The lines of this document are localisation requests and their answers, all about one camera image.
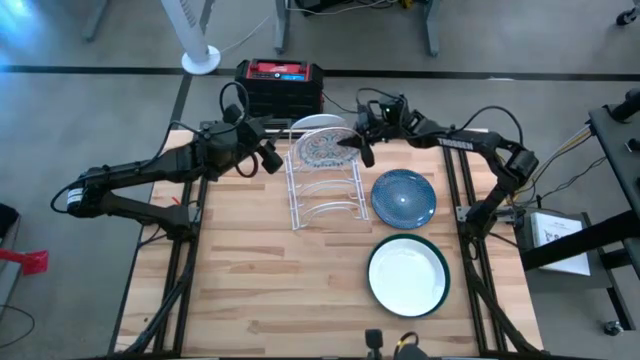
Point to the grey desk leg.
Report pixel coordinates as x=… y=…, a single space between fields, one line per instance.
x=282 y=30
x=95 y=22
x=432 y=30

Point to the black castor wheel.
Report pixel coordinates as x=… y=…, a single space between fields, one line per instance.
x=627 y=17
x=613 y=328

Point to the black aluminium table frame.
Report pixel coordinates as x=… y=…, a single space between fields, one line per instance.
x=449 y=170

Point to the white paper manual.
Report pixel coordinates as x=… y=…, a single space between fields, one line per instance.
x=560 y=245

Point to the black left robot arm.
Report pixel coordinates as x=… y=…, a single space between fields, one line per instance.
x=150 y=167

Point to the white tower fan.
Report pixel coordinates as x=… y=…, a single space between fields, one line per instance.
x=200 y=61

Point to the dark green plate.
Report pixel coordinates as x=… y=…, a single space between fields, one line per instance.
x=448 y=276

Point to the blue patterned plate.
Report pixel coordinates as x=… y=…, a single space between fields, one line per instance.
x=403 y=200

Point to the grey metal bracket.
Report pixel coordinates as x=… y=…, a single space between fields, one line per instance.
x=464 y=214

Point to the small red clip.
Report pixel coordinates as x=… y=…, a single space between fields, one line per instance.
x=176 y=201

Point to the grey base plate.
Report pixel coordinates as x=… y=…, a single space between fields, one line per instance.
x=550 y=282

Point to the red black power station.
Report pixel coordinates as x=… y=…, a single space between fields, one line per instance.
x=277 y=95

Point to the floral patterned plate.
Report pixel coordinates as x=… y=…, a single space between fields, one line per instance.
x=320 y=147

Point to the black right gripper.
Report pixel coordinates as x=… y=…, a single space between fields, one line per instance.
x=385 y=122

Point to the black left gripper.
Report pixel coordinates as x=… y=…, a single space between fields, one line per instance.
x=250 y=137

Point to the black equipment stand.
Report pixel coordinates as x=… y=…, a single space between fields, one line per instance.
x=615 y=150

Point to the black grey crate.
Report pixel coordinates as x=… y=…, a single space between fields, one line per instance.
x=6 y=222

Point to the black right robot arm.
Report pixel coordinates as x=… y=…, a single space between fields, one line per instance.
x=470 y=144

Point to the red plastic object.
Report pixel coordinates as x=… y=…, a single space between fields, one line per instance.
x=32 y=262

